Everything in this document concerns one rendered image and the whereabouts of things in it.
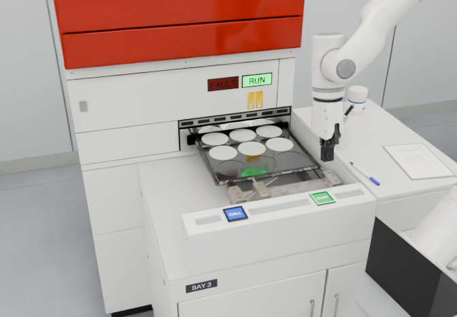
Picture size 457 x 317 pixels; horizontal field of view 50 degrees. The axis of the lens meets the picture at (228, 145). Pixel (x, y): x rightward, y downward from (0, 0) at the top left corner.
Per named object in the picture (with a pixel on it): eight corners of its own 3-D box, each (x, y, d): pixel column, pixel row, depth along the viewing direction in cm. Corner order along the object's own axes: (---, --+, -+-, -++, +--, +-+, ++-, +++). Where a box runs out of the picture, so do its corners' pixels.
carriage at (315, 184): (225, 202, 156) (226, 194, 154) (329, 184, 165) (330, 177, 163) (232, 217, 149) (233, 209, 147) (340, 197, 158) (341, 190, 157)
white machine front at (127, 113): (81, 167, 179) (63, 64, 159) (287, 137, 200) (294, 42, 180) (81, 172, 176) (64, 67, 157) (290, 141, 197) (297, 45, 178)
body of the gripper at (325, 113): (306, 92, 130) (306, 132, 133) (324, 99, 121) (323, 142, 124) (331, 88, 132) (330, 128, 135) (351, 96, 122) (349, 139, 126)
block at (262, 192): (251, 190, 156) (252, 182, 155) (262, 188, 157) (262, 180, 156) (260, 204, 150) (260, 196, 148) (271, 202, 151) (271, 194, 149)
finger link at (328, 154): (322, 137, 129) (322, 161, 131) (327, 141, 126) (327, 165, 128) (332, 136, 130) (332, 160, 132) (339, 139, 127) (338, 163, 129)
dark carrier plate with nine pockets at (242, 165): (194, 134, 186) (194, 132, 186) (278, 122, 195) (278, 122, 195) (219, 182, 158) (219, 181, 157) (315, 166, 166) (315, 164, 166)
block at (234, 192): (228, 194, 154) (228, 186, 153) (238, 192, 155) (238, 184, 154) (235, 209, 148) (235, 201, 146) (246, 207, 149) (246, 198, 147)
